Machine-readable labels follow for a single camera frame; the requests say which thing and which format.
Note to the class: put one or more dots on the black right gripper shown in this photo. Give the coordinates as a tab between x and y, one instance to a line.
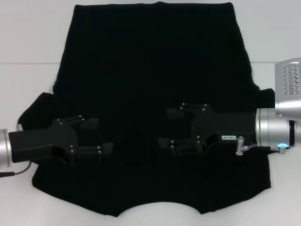
230	127

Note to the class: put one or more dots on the black t-shirt with FREE print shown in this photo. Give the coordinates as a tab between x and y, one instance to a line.
150	70

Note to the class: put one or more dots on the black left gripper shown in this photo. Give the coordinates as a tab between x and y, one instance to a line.
44	141

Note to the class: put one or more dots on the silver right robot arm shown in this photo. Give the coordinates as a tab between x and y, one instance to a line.
272	127

